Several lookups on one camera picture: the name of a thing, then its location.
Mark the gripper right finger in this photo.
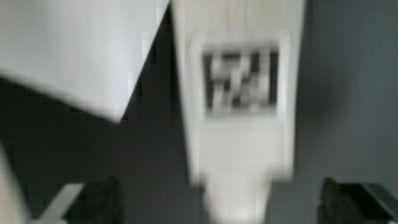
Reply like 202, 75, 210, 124
319, 178, 398, 224

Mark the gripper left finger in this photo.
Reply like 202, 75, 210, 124
38, 177, 125, 224

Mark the white square table top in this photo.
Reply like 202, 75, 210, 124
0, 0, 171, 122

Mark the white leg with tag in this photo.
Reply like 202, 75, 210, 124
171, 0, 306, 224

